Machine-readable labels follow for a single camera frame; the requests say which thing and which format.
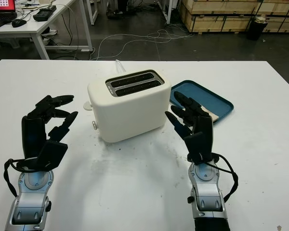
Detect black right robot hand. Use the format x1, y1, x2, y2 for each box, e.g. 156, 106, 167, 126
164, 90, 214, 162

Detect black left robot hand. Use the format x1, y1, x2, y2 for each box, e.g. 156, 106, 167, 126
21, 94, 79, 160

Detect slice of white bread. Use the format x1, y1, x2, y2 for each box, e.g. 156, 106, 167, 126
205, 107, 220, 124

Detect blue plastic tray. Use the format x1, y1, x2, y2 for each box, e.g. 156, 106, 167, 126
169, 80, 234, 125

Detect white two-slot toaster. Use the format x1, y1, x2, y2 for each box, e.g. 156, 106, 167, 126
87, 69, 172, 143

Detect white office desk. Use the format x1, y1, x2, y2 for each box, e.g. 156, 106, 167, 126
0, 0, 94, 60

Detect black computer mouse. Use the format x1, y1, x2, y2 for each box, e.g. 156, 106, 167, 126
11, 19, 27, 28

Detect black trash bin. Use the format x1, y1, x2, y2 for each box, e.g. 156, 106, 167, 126
245, 16, 269, 41

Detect black handheld controller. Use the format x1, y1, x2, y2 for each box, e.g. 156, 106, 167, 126
33, 4, 57, 21

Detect laptop with red screen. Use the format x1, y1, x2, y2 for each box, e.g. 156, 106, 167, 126
0, 0, 18, 30

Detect standing person dark legs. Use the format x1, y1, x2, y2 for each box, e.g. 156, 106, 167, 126
106, 0, 129, 19

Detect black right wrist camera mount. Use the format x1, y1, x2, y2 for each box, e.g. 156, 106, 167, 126
184, 131, 205, 166

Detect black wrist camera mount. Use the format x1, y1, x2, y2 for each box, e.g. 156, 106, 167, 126
16, 140, 69, 172
184, 131, 205, 166

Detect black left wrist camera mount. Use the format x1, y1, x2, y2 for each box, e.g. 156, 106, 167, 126
16, 140, 69, 172

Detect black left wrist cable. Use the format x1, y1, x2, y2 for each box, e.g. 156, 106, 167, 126
3, 157, 39, 198

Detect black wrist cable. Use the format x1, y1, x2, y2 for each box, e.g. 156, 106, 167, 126
199, 154, 239, 203
3, 157, 39, 198

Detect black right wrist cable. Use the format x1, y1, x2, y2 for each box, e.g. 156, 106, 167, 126
199, 154, 239, 203

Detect black hanging desk cable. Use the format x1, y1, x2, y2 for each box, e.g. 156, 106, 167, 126
58, 9, 74, 52

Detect white cable on floor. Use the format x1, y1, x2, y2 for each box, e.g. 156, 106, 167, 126
90, 29, 195, 61

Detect white table frame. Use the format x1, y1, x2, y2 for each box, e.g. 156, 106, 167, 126
83, 0, 99, 26
162, 0, 181, 25

